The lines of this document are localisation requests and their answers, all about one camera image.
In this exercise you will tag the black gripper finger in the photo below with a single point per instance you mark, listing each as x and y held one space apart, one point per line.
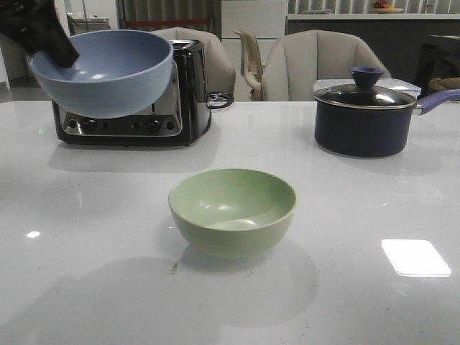
35 27

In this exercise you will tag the blue bowl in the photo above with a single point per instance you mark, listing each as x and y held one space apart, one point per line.
119 72

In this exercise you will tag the green bowl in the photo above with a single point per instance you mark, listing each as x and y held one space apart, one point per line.
233 213

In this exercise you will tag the black chrome toaster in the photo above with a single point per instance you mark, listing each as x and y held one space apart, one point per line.
179 117

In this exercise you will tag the left beige upholstered chair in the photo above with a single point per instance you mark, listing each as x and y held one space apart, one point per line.
220 71

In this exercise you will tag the beige upholstered chair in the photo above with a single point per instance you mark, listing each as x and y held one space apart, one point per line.
297 61
220 71

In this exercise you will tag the cream plastic chair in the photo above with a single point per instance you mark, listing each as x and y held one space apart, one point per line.
251 64

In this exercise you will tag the white cabinet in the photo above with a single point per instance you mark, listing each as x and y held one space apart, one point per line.
265 19

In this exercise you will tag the right beige upholstered chair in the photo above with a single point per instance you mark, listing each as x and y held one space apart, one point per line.
297 61

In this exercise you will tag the glass lid blue knob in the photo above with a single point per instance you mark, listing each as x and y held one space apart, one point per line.
364 93

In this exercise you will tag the dark blue saucepan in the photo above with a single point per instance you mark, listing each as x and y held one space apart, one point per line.
371 133

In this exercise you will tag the fruit plate on counter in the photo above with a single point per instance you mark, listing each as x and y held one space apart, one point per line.
384 7

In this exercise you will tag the dark grey counter unit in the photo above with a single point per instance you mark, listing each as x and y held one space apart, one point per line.
405 43

